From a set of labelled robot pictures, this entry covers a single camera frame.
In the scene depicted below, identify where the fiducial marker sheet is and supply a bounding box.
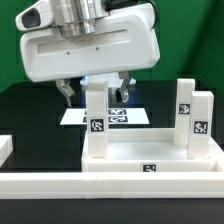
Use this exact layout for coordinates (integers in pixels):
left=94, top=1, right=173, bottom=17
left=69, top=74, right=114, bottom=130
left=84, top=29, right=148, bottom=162
left=60, top=108, right=149, bottom=125

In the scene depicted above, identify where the white desk top tray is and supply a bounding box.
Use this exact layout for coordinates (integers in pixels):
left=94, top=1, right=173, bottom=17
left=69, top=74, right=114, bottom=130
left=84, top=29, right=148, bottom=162
left=81, top=128, right=224, bottom=172

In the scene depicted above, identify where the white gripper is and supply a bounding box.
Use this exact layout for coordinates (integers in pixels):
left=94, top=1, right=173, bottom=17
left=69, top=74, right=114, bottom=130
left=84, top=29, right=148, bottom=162
left=15, top=0, right=160, bottom=107

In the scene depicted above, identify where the white front fence rail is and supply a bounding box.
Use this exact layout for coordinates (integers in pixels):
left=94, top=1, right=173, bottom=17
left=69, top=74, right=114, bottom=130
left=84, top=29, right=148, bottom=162
left=0, top=172, right=224, bottom=199

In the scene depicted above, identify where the white left fence piece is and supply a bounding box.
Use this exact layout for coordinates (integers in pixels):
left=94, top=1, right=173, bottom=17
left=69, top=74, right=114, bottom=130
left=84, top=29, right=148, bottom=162
left=0, top=135, right=13, bottom=167

